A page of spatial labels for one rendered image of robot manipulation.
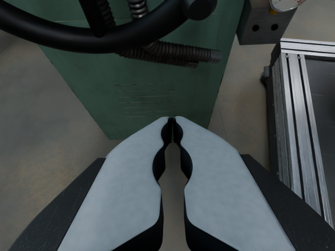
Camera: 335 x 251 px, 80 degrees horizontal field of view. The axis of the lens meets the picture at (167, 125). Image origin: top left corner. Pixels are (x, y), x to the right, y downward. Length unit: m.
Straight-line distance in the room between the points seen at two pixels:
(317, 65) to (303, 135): 0.35
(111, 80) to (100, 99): 0.11
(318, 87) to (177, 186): 0.66
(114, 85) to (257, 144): 0.66
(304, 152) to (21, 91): 1.32
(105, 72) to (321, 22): 1.39
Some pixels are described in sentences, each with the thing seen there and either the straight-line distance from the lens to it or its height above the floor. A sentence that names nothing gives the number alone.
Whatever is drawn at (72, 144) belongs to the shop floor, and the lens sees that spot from 1.02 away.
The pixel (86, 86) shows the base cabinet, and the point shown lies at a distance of 0.63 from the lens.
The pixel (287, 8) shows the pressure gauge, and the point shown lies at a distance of 0.41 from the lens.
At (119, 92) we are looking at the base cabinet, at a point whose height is 0.36.
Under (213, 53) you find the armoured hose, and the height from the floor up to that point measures 0.58.
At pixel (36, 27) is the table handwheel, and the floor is 0.71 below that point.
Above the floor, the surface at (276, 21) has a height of 0.59.
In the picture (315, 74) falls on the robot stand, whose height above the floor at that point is 0.21.
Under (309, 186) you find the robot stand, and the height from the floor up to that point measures 0.23.
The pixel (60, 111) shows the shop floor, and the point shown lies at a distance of 1.15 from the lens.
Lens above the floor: 0.84
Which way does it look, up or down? 62 degrees down
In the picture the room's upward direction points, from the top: 5 degrees counter-clockwise
